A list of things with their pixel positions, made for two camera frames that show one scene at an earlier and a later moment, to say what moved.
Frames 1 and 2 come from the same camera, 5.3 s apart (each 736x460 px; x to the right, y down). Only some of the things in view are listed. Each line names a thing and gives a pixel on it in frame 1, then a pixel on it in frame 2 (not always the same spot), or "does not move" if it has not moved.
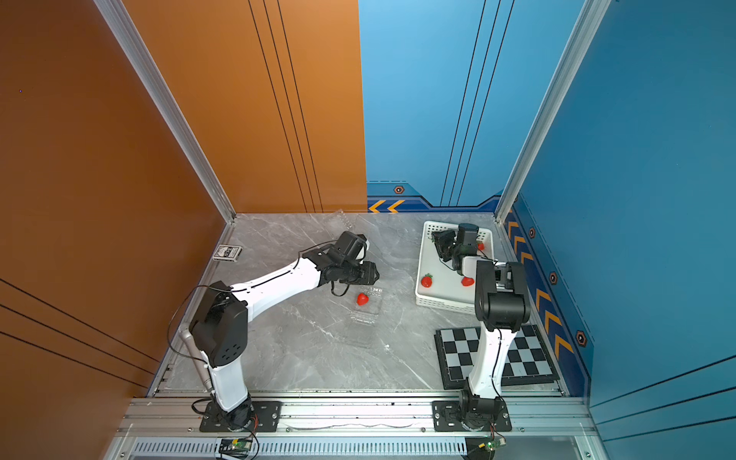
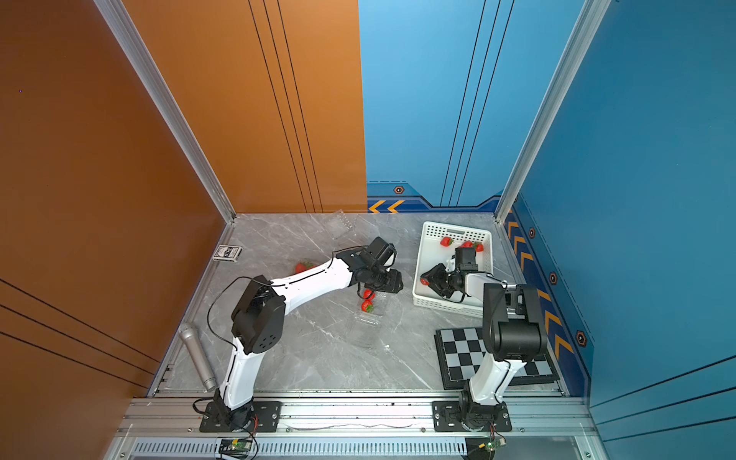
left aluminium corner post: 162,96 does not move
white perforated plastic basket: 438,284 does not move
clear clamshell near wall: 339,224 does not move
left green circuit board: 237,448 does not move
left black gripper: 370,273 → 395,284
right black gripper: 442,240 → 434,279
